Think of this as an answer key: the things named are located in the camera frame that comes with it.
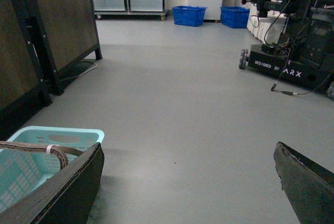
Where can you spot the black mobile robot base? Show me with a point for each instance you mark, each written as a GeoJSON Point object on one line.
{"type": "Point", "coordinates": [304, 52]}

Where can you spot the blue crate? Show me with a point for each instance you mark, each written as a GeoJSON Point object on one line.
{"type": "Point", "coordinates": [234, 17]}
{"type": "Point", "coordinates": [188, 15]}

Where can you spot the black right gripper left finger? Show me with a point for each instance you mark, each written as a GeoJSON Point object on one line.
{"type": "Point", "coordinates": [67, 197]}

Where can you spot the blue crate left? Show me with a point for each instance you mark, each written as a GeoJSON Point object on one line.
{"type": "Point", "coordinates": [188, 15]}

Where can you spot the black wooden display stand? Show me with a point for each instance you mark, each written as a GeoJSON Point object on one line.
{"type": "Point", "coordinates": [41, 42]}

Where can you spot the blue crate right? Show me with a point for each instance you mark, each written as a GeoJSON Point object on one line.
{"type": "Point", "coordinates": [234, 17]}

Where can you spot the light blue plastic basket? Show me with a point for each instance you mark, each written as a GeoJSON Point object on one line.
{"type": "Point", "coordinates": [22, 172]}

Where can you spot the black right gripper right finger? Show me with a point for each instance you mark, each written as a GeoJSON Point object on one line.
{"type": "Point", "coordinates": [307, 185]}

